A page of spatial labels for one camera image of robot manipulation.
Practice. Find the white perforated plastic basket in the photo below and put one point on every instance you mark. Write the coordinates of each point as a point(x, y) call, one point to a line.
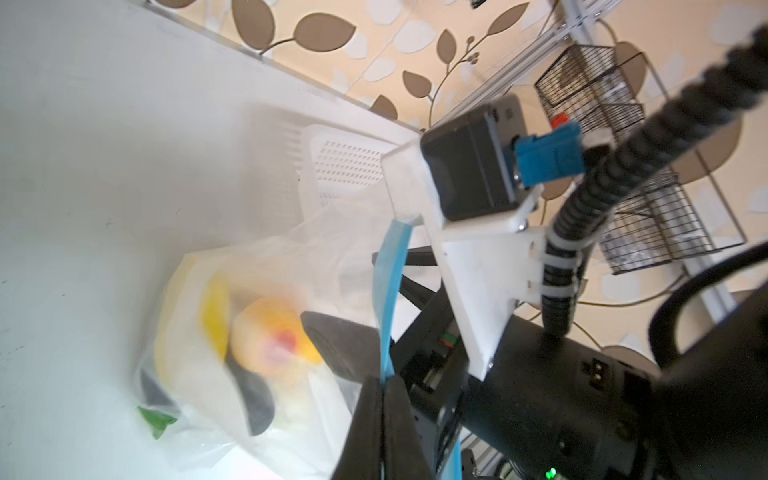
point(318, 163)

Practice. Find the clear zip bag blue zipper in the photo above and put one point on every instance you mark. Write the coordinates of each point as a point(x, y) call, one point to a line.
point(345, 261)

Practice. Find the red capped item in basket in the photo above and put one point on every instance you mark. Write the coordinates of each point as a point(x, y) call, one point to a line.
point(558, 120)

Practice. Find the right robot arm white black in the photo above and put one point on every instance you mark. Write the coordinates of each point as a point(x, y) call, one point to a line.
point(708, 408)

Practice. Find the dark toy eggplant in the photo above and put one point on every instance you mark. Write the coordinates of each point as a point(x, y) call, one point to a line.
point(256, 395)

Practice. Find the black wire basket right wall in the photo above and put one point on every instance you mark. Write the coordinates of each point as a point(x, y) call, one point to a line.
point(641, 188)

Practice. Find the yellow toy lemon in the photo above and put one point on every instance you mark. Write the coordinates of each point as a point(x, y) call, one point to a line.
point(193, 325)

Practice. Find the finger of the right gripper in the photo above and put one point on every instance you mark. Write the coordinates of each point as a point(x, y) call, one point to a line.
point(414, 270)
point(349, 349)

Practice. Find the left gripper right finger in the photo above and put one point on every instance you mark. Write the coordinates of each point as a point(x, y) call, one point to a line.
point(403, 456)

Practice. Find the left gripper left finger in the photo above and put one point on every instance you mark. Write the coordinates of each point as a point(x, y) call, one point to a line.
point(361, 456)

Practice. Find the yellow red toy peach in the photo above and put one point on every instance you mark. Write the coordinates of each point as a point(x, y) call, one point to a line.
point(267, 338)

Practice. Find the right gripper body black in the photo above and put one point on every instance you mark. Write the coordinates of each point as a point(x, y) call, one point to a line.
point(554, 407)

